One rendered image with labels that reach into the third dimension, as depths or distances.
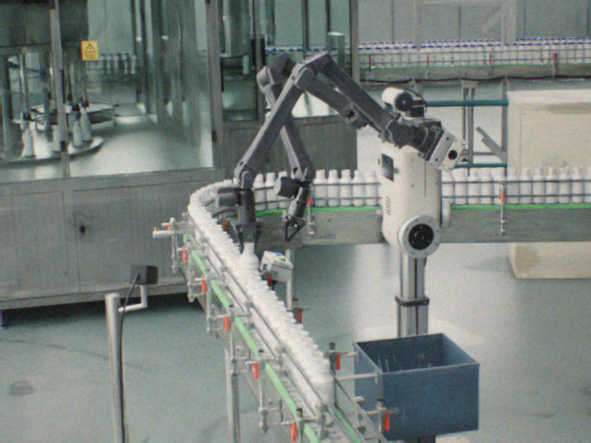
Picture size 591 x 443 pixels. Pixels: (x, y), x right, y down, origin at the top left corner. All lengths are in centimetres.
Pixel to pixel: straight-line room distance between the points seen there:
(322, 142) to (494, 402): 391
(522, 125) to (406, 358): 410
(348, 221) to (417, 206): 144
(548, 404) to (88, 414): 225
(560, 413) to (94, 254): 298
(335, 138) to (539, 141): 208
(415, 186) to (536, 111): 374
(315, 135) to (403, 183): 519
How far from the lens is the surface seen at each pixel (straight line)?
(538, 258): 806
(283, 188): 417
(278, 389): 339
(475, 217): 562
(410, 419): 368
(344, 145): 941
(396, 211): 422
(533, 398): 604
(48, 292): 731
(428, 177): 419
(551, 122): 789
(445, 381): 367
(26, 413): 609
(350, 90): 392
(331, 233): 563
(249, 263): 391
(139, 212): 724
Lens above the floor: 220
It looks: 13 degrees down
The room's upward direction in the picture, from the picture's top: 2 degrees counter-clockwise
